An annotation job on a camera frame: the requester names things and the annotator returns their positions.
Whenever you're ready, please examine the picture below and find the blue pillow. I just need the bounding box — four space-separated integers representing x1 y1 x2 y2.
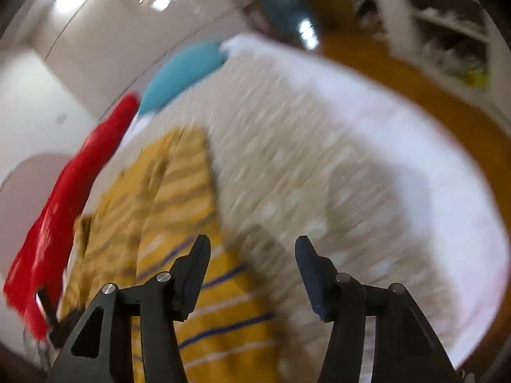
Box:
140 42 226 114

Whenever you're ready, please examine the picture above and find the beige dotted quilt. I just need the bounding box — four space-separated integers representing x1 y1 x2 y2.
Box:
132 54 452 383

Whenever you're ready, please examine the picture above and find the yellow striped shirt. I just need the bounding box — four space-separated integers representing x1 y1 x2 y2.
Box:
58 125 280 383

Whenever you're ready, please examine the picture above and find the dark teal door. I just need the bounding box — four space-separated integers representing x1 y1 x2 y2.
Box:
243 0 320 50

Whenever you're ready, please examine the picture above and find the white bed sheet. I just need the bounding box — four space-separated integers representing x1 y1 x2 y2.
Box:
221 34 500 368

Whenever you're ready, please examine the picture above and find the long red pillow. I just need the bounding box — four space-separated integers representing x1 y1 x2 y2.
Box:
3 93 140 340

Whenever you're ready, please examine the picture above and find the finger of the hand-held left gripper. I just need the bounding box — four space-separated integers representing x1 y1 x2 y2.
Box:
38 287 86 348

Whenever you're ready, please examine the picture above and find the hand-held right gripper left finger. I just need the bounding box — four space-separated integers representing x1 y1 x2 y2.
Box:
46 235 211 383

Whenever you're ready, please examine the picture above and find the white wardrobe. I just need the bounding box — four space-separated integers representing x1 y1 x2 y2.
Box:
44 0 256 112

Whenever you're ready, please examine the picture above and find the white shelf unit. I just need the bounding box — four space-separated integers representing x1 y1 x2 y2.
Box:
371 0 496 100

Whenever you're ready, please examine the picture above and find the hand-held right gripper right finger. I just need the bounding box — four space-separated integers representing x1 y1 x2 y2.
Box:
295 236 460 383

